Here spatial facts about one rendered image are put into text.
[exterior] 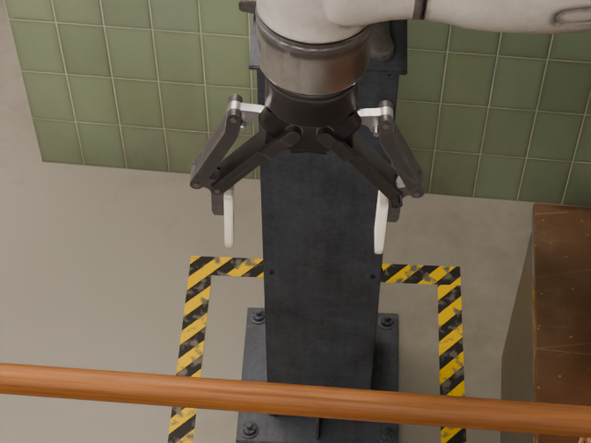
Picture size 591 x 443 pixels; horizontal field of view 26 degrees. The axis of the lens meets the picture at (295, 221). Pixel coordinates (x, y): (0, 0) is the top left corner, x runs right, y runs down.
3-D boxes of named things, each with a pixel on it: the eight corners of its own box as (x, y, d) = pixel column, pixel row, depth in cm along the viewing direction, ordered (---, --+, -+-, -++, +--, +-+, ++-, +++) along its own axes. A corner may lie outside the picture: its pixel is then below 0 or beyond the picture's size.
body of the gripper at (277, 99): (366, 33, 104) (359, 116, 111) (261, 30, 104) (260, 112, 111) (366, 98, 99) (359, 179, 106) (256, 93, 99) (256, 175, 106)
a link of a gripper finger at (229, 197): (232, 196, 111) (223, 196, 111) (233, 248, 116) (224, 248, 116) (234, 171, 113) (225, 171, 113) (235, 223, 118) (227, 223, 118)
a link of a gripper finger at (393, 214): (389, 170, 111) (424, 172, 111) (384, 209, 115) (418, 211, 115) (390, 184, 110) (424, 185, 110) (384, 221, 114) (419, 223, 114)
